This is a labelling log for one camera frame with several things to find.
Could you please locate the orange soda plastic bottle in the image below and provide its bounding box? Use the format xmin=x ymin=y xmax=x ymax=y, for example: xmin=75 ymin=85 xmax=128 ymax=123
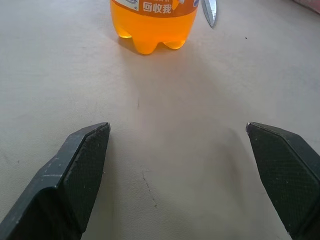
xmin=109 ymin=0 xmax=201 ymax=56

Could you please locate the pink object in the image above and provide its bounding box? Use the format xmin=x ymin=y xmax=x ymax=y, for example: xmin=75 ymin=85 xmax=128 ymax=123
xmin=294 ymin=0 xmax=320 ymax=15

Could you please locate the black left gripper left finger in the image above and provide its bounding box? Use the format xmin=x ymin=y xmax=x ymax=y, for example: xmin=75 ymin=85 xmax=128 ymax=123
xmin=0 ymin=121 xmax=111 ymax=240

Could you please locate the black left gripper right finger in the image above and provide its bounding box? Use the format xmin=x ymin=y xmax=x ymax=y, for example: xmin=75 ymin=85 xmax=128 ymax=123
xmin=245 ymin=121 xmax=320 ymax=240

